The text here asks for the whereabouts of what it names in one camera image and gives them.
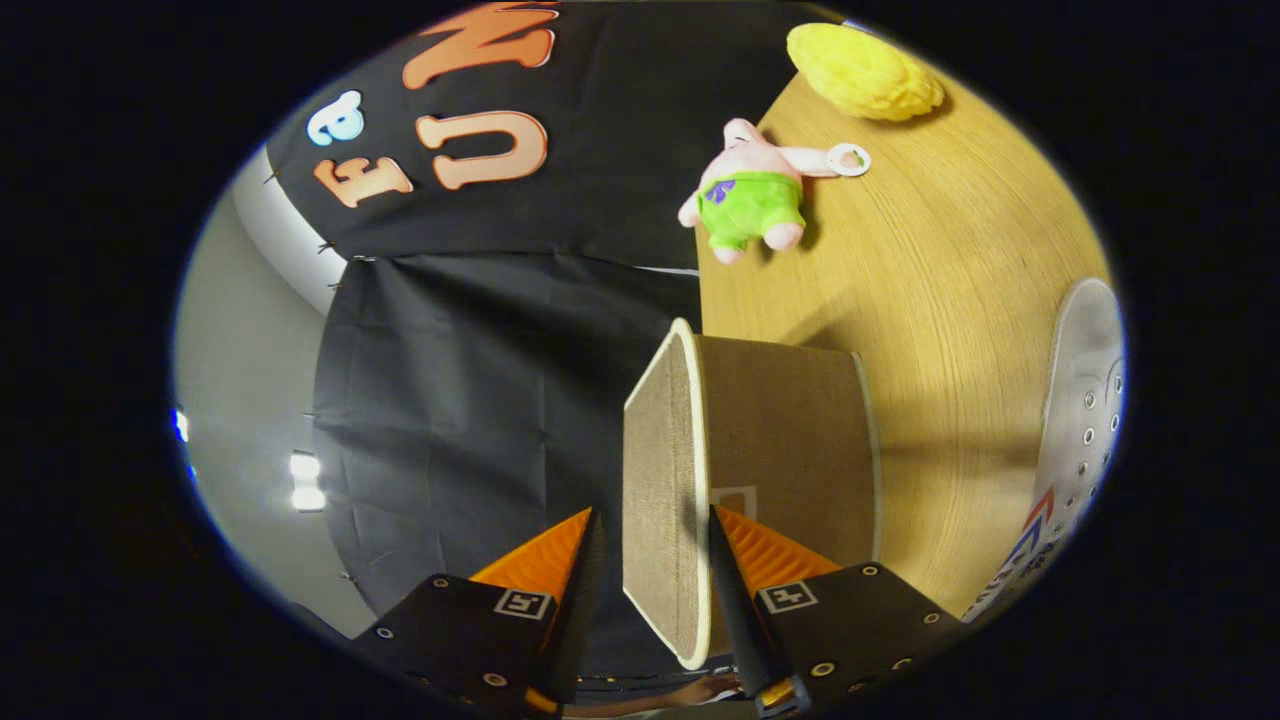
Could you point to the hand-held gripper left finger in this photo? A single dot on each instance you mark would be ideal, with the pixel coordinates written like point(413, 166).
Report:
point(580, 620)

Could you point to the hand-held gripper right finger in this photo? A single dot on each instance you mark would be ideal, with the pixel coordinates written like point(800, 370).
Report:
point(738, 610)

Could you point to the beige fabric storage box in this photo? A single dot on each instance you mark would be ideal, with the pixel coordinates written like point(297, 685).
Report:
point(780, 430)

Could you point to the white canvas shoe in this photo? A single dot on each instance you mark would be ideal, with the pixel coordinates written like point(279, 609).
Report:
point(1085, 400)

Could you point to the black backdrop cloth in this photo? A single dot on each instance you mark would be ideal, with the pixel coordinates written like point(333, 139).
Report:
point(500, 400)

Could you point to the pink starfish plush toy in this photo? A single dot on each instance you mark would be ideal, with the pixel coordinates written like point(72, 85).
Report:
point(755, 200)

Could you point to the yellow fluffy plush toy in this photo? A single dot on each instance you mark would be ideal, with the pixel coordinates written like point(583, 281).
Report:
point(865, 72)

